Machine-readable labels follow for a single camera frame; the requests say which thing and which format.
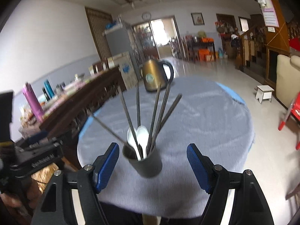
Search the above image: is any metal chopstick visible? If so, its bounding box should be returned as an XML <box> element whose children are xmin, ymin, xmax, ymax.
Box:
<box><xmin>87</xmin><ymin>110</ymin><xmax>128</xmax><ymax>145</ymax></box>

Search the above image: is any dark grey utensil cup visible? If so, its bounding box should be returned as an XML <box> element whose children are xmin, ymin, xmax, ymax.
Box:
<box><xmin>123</xmin><ymin>146</ymin><xmax>163</xmax><ymax>178</ymax></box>

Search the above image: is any translucent white spoon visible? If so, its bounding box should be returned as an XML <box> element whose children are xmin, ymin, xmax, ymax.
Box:
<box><xmin>137</xmin><ymin>125</ymin><xmax>149</xmax><ymax>158</ymax></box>

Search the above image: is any dark chopstick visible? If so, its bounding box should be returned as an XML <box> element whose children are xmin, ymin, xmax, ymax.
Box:
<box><xmin>117</xmin><ymin>86</ymin><xmax>143</xmax><ymax>161</ymax></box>
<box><xmin>150</xmin><ymin>94</ymin><xmax>183</xmax><ymax>151</ymax></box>
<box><xmin>146</xmin><ymin>84</ymin><xmax>161</xmax><ymax>155</ymax></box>
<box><xmin>150</xmin><ymin>82</ymin><xmax>171</xmax><ymax>152</ymax></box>
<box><xmin>136</xmin><ymin>83</ymin><xmax>141</xmax><ymax>127</ymax></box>

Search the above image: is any person's left hand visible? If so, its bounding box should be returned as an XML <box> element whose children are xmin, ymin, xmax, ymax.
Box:
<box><xmin>1</xmin><ymin>179</ymin><xmax>42</xmax><ymax>224</ymax></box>

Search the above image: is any purple thermos bottle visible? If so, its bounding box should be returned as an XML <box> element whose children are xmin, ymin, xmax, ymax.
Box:
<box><xmin>22</xmin><ymin>82</ymin><xmax>44</xmax><ymax>122</ymax></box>

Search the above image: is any carved dark wooden sideboard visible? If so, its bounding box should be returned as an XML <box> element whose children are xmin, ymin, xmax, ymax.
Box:
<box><xmin>19</xmin><ymin>66</ymin><xmax>126</xmax><ymax>170</ymax></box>

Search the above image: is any grey table cloth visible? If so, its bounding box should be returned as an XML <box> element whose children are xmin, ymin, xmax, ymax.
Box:
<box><xmin>76</xmin><ymin>76</ymin><xmax>256</xmax><ymax>218</ymax></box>

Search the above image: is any teal thermos bottle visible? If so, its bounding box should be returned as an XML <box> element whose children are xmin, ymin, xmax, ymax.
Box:
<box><xmin>44</xmin><ymin>79</ymin><xmax>55</xmax><ymax>99</ymax></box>

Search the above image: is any small white step stool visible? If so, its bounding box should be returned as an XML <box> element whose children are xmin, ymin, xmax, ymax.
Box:
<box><xmin>255</xmin><ymin>85</ymin><xmax>274</xmax><ymax>104</ymax></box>

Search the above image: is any brass electric kettle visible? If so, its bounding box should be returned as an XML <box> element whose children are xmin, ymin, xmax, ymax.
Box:
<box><xmin>141</xmin><ymin>58</ymin><xmax>174</xmax><ymax>92</ymax></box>

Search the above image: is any red plastic stool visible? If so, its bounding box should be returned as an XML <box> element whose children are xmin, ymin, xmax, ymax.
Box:
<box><xmin>278</xmin><ymin>94</ymin><xmax>299</xmax><ymax>150</ymax></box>

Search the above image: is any cream leather armchair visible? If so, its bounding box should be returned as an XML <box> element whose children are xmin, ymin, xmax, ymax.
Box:
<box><xmin>276</xmin><ymin>54</ymin><xmax>300</xmax><ymax>108</ymax></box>

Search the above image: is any grey refrigerator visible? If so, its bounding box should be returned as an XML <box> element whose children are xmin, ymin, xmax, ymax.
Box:
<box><xmin>103</xmin><ymin>22</ymin><xmax>144</xmax><ymax>80</ymax></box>

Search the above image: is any framed wall picture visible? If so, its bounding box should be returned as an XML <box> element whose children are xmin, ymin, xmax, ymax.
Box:
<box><xmin>191</xmin><ymin>13</ymin><xmax>205</xmax><ymax>26</ymax></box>

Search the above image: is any round wall clock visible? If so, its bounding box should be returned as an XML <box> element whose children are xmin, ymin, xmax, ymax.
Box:
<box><xmin>141</xmin><ymin>12</ymin><xmax>152</xmax><ymax>21</ymax></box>

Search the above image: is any wall calendar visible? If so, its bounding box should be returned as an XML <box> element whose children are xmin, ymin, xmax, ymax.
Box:
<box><xmin>257</xmin><ymin>0</ymin><xmax>279</xmax><ymax>27</ymax></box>

